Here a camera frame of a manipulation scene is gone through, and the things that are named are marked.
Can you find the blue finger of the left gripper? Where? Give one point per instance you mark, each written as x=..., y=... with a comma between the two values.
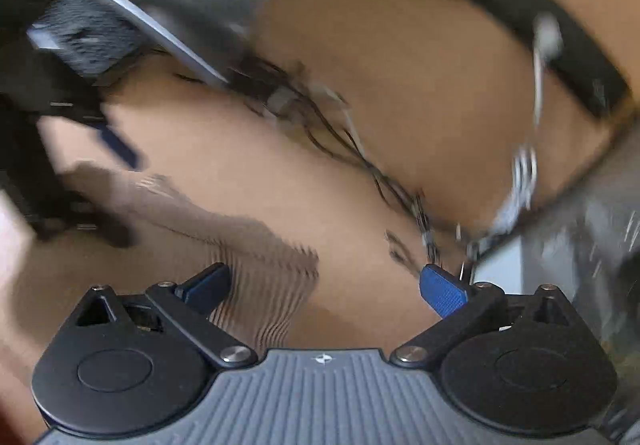
x=120, y=147

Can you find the white aigo computer case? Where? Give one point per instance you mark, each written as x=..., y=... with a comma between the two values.
x=587, y=243

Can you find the black keyboard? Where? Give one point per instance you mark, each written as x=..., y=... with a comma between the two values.
x=87, y=36

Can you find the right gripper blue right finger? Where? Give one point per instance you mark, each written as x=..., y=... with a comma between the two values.
x=465, y=311

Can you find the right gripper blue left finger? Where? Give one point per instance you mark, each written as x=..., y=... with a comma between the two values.
x=187, y=307

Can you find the beige striped knit sweater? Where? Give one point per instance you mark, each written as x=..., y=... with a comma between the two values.
x=174, y=239

